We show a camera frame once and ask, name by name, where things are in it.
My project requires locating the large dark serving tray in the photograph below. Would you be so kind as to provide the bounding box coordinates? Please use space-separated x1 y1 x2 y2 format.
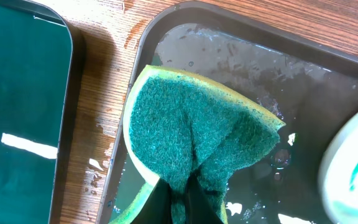
95 0 358 224

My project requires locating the white plate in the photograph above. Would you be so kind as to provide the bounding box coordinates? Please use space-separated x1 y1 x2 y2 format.
318 113 358 223

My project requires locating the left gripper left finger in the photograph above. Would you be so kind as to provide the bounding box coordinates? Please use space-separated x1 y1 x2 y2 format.
131 179 172 224

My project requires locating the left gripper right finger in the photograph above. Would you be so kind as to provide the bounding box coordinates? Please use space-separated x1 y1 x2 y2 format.
185 175 223 224

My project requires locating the green yellow sponge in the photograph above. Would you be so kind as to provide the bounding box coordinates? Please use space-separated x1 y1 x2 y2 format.
115 65 284 223

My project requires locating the small black water tray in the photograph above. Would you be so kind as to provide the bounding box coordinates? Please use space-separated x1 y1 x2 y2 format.
0 1 86 223

